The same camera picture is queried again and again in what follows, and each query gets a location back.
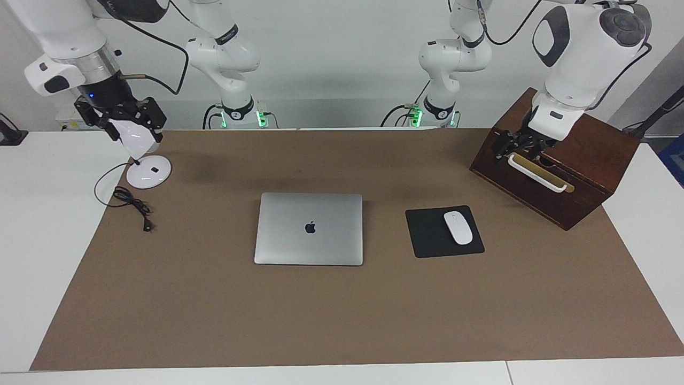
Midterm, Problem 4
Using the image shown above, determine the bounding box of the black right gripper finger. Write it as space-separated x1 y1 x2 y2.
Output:
75 99 119 141
138 97 166 144

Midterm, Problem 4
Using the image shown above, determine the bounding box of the silver laptop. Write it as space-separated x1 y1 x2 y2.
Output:
254 192 364 266

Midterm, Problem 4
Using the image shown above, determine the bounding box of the white power strip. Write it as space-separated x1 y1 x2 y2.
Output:
56 115 89 132

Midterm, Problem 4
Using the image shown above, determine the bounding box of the dark brown wooden box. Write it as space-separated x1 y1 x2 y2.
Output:
469 87 641 231

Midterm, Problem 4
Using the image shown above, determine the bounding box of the white desk lamp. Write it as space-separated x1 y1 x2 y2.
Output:
107 119 173 189

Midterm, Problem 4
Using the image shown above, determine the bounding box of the white computer mouse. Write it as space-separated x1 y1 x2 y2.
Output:
444 211 474 245

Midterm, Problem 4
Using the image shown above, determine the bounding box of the black tripod pole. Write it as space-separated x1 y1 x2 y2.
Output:
623 86 684 141

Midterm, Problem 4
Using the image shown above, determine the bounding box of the black mouse pad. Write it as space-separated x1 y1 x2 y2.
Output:
405 205 485 259

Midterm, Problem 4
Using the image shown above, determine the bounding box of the blue crate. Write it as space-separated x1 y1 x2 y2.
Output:
658 134 684 188

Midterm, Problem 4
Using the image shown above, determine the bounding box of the brown table mat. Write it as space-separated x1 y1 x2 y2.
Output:
29 128 684 371

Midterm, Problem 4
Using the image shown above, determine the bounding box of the white box handle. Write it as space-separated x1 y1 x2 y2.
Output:
508 154 568 193

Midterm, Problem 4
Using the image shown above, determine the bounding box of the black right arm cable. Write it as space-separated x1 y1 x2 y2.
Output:
99 0 190 96

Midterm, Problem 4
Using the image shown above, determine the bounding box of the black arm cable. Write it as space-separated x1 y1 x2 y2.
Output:
476 0 654 113
99 0 190 96

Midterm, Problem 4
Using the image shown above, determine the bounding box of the black lamp power cable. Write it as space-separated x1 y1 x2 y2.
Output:
94 162 154 233

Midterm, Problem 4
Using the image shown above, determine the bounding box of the black clamp mount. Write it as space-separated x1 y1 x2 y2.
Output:
0 113 28 146

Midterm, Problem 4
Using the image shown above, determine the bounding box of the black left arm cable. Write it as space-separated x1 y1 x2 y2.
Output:
476 0 654 113

